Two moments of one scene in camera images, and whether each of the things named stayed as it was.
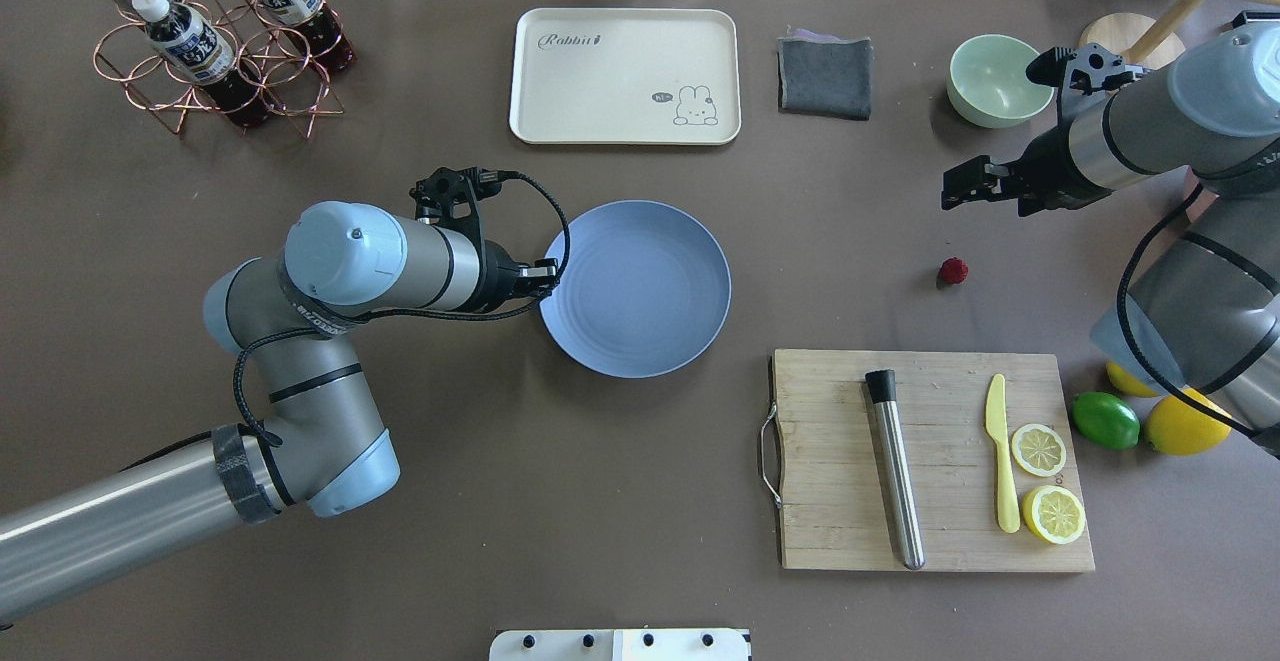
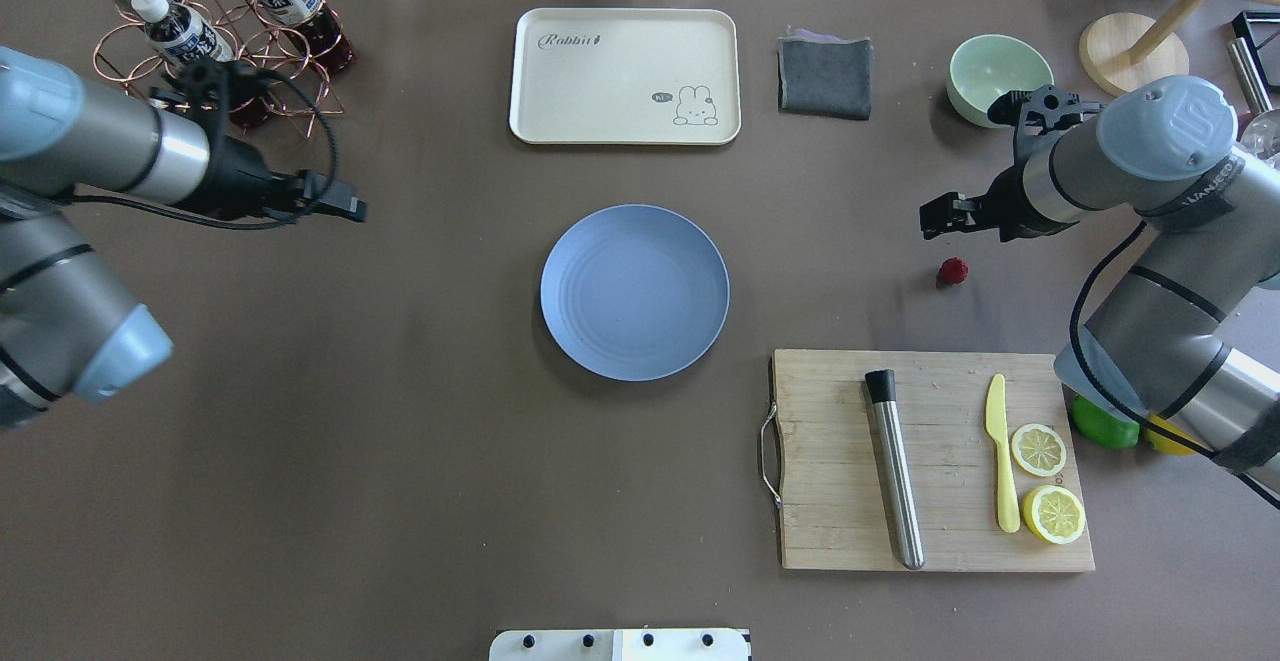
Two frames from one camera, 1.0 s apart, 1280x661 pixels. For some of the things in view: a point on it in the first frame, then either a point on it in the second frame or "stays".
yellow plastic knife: [996, 423] stays
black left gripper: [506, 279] -> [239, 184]
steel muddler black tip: [881, 386] stays
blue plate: [645, 292] stays
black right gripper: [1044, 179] -> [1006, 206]
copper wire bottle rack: [235, 49] stays
